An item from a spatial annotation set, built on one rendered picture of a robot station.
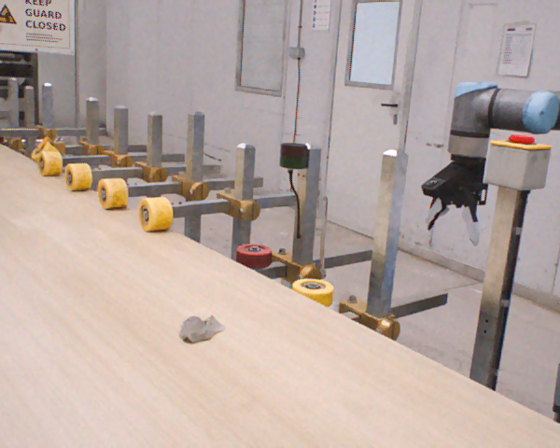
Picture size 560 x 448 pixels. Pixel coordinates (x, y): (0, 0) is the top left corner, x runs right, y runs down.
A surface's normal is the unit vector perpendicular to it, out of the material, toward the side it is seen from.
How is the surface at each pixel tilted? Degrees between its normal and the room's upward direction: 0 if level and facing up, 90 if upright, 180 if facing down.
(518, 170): 90
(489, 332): 90
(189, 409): 0
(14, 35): 90
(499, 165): 90
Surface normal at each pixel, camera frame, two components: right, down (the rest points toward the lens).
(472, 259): -0.82, 0.08
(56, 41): 0.62, 0.24
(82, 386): 0.07, -0.97
